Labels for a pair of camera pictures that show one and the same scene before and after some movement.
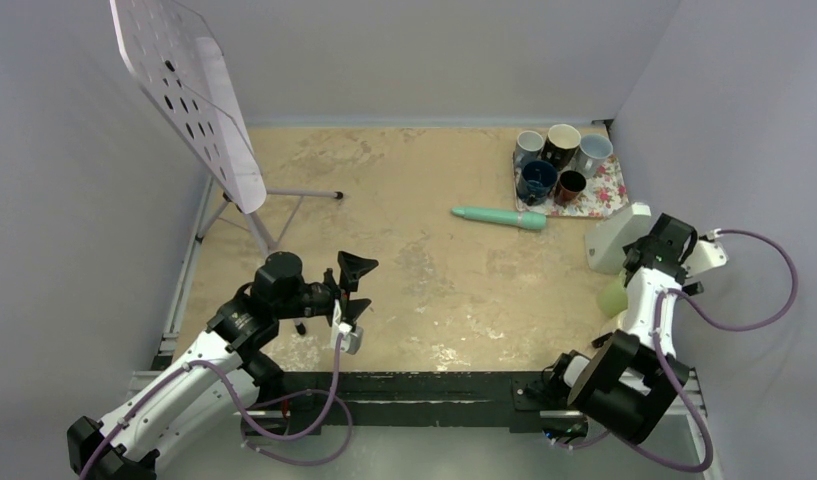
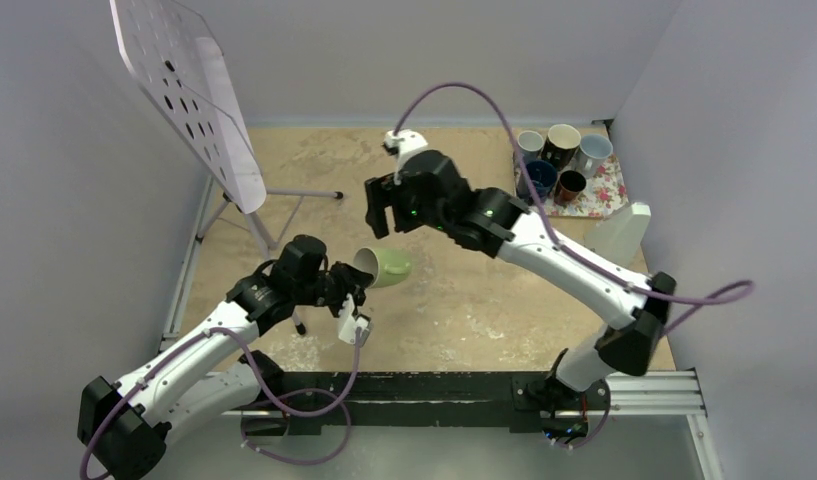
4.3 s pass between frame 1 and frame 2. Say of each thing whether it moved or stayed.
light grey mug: stayed
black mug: stayed
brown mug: stayed
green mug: moved
